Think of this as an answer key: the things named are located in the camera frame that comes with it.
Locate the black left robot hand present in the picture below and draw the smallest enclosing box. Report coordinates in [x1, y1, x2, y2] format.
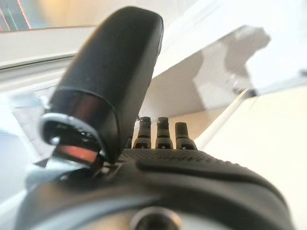
[14, 6, 295, 230]

